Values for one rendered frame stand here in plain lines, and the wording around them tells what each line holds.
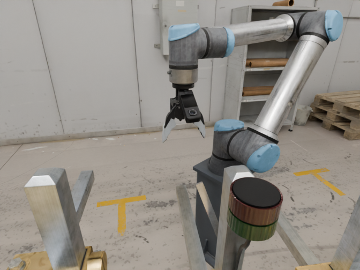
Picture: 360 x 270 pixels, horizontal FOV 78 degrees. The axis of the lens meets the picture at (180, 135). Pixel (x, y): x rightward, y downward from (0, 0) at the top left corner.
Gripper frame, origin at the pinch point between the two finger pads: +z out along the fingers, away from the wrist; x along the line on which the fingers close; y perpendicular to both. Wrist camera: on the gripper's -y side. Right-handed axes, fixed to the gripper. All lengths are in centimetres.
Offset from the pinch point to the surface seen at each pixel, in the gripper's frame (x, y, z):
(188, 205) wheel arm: 4.5, -22.7, 7.8
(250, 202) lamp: 5, -51, -18
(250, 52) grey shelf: -149, 224, -10
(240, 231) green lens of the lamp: 6, -51, -13
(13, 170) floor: 140, 158, 94
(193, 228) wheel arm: 5.4, -30.4, 7.8
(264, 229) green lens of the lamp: 4, -52, -14
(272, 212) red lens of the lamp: 3, -52, -17
